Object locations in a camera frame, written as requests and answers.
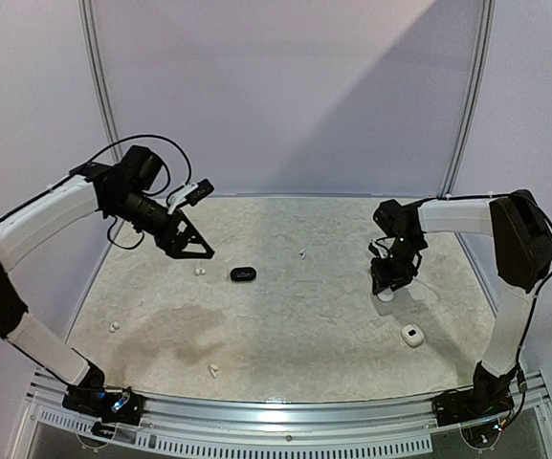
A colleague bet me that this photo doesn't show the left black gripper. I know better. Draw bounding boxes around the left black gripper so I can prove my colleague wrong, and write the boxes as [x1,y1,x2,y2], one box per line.
[108,189,215,258]

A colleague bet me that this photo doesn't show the white oval charging case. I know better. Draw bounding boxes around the white oval charging case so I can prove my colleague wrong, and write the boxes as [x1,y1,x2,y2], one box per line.
[377,284,428,302]

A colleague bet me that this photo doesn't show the black oval charging case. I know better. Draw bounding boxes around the black oval charging case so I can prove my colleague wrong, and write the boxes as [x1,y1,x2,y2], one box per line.
[230,267,257,283]

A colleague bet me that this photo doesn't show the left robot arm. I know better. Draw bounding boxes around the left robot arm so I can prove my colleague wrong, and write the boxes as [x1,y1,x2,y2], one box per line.
[0,145,214,415]

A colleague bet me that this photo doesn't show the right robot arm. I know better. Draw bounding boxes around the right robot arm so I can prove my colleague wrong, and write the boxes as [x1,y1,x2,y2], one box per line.
[370,189,552,417]

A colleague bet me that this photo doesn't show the white case with black window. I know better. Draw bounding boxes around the white case with black window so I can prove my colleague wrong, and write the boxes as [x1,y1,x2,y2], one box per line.
[401,324,424,348]

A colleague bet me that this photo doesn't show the white stem earbud front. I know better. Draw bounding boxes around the white stem earbud front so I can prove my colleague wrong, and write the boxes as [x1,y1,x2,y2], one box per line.
[209,364,219,379]

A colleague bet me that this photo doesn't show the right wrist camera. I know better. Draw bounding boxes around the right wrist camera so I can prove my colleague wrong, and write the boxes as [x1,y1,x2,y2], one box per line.
[368,236,392,259]

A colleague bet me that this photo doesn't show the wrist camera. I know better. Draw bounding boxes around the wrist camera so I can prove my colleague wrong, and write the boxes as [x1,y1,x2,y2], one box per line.
[368,236,392,259]
[166,179,214,214]

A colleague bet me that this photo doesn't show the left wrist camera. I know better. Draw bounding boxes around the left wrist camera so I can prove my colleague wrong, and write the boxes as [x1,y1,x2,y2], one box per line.
[166,179,214,214]

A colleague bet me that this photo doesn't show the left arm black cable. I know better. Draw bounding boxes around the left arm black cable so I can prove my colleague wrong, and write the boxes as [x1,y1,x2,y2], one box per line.
[0,136,193,250]

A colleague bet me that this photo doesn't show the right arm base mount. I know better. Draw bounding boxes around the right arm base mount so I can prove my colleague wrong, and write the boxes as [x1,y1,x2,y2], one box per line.
[431,381,514,426]

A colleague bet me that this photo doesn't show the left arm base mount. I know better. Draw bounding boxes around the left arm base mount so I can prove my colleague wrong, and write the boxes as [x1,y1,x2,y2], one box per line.
[62,386,146,426]

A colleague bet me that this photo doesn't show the aluminium front rail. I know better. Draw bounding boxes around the aluminium front rail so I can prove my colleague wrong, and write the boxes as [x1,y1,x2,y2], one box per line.
[12,372,552,458]

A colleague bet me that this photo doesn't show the right aluminium frame post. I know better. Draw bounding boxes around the right aluminium frame post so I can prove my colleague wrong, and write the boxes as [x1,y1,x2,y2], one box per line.
[439,0,495,197]

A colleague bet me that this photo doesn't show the aluminium frame post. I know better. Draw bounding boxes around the aluminium frame post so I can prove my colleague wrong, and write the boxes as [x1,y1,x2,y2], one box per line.
[77,0,120,144]
[439,0,495,197]

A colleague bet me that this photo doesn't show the left aluminium frame post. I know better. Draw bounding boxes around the left aluminium frame post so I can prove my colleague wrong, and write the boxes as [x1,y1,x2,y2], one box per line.
[77,0,120,144]

